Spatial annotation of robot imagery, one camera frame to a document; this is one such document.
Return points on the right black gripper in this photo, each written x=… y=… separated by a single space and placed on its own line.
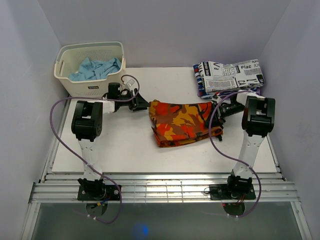
x=217 y=117

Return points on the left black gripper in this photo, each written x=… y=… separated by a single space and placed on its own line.
x=138 y=104

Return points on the orange camouflage trousers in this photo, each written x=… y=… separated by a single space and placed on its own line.
x=175 y=125

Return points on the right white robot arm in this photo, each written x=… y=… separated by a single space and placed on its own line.
x=258 y=120

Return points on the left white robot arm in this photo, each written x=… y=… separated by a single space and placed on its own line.
x=87 y=126

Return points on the blue patterned folded trousers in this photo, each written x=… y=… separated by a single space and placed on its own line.
x=200 y=82

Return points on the newspaper print folded trousers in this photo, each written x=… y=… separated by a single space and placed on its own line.
x=219 y=77

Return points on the purple folded trousers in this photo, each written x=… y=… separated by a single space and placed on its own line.
x=208 y=95

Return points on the light blue cloth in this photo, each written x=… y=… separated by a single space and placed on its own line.
x=90 y=70

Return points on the white perforated plastic basket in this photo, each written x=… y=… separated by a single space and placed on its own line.
x=71 y=56

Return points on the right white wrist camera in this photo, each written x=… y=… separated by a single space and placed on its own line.
x=216 y=96

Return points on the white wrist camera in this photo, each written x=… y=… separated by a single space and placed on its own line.
x=130 y=83
x=216 y=96

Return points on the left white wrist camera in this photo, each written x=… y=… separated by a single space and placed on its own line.
x=130 y=83

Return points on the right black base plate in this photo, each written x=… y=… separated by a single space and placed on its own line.
x=225 y=192

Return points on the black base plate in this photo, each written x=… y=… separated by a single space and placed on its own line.
x=225 y=192
x=104 y=193

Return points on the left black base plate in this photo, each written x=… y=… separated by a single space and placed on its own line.
x=104 y=193

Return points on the aluminium rail frame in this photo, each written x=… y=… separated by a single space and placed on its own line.
x=160 y=188

